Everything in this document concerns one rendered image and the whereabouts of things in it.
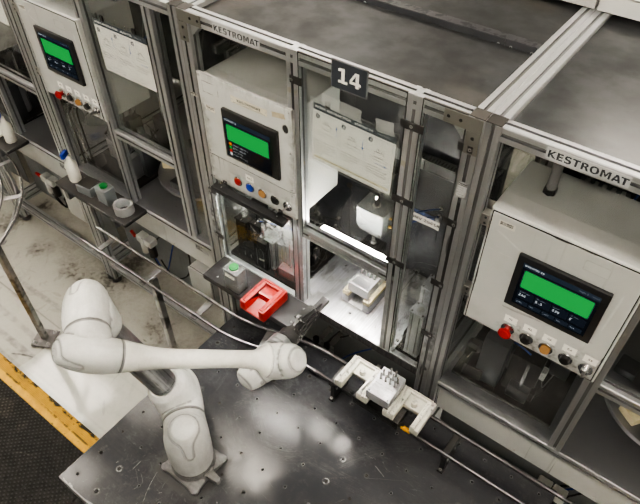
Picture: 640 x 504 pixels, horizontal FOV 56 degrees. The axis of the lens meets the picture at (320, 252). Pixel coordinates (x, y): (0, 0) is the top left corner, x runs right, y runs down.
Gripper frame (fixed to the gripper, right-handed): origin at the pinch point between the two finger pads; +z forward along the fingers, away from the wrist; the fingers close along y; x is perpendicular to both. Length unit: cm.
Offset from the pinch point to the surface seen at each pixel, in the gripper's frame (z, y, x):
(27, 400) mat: -72, -115, 141
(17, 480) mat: -100, -115, 106
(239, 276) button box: 1.4, -14.7, 43.0
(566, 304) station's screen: 10, 46, -75
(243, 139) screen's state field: 10, 50, 41
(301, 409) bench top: -17, -47, -3
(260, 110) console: 12, 63, 34
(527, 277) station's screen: 10, 49, -63
